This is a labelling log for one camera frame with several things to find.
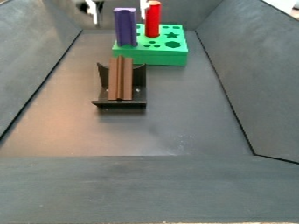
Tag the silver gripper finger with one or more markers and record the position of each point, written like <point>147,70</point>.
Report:
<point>92,11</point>
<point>144,5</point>

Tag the brown star prism peg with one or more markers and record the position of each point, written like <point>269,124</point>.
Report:
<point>120,78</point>

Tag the black curved fixture stand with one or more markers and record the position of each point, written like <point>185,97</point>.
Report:
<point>139,99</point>

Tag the red cylinder peg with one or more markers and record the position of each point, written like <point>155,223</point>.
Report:
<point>152,19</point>

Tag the purple notched block peg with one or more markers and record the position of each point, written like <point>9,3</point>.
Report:
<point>125,26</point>

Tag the green shape sorter block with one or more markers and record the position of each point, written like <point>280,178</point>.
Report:
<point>165,50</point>

